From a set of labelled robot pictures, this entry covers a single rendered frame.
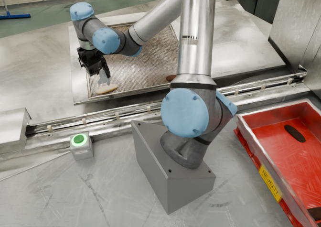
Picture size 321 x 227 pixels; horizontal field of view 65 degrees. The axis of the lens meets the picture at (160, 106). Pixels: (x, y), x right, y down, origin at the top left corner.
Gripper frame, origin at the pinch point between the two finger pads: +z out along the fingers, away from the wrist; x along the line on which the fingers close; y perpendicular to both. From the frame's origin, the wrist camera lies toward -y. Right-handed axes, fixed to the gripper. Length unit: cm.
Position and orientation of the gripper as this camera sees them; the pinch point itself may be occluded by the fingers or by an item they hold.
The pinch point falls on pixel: (104, 77)
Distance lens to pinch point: 113.8
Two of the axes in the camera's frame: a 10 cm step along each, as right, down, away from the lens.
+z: -0.1, 5.8, 8.2
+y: -7.4, 5.5, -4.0
